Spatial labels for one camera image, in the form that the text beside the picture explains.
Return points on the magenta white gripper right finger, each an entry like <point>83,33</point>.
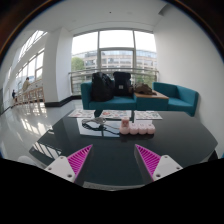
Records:
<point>153,166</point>

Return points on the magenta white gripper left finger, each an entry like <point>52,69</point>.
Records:
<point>70,167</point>

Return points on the pink charger plug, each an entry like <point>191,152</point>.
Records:
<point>125,122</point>

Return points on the right floor mat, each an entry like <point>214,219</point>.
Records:
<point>147,115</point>

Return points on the floor mat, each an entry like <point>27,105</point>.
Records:
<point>115,114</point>
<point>80,113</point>
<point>147,115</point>

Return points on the left floor mat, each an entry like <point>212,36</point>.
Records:
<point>80,113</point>

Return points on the middle floor mat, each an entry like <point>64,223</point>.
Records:
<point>115,114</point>

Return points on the wooden sofa side table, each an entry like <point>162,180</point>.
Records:
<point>154,95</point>

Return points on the teal sofa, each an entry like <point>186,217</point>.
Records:
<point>180,99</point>

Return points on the brown bag on sofa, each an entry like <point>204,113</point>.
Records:
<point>142,88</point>

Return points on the black backpack right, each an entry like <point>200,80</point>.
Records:
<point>122,84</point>

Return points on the black backpack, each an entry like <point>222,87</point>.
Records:
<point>122,84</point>
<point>102,87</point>

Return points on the black backpack left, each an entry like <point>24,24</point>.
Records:
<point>102,87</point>

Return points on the person at railing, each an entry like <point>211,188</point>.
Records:
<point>26,84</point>

